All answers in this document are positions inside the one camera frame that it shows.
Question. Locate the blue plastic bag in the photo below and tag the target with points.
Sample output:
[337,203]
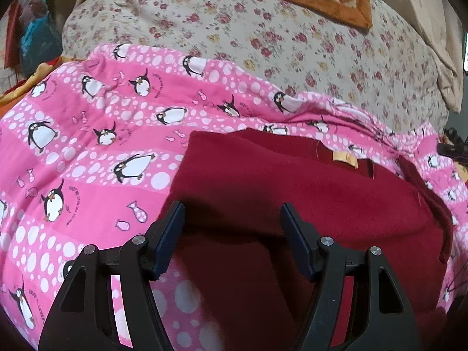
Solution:
[36,40]

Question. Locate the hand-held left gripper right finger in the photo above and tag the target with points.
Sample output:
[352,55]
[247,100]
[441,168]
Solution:
[296,234]

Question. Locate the orange yellow cloth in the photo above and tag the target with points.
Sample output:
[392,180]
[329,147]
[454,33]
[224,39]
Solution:
[25,87]

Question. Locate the dark red fleece garment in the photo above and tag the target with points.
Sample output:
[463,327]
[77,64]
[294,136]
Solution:
[292,182]

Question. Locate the pink penguin print blanket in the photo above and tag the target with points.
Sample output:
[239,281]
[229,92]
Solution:
[91,142]

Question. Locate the floral print bed quilt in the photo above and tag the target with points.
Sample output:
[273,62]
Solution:
[292,51]

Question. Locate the beige cloth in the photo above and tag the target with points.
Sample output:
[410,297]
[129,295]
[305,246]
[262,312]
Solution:
[431,25]

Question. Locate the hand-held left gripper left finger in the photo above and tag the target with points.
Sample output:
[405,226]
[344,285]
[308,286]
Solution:
[171,234]

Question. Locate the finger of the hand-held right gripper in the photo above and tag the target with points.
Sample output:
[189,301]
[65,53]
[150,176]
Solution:
[453,149]

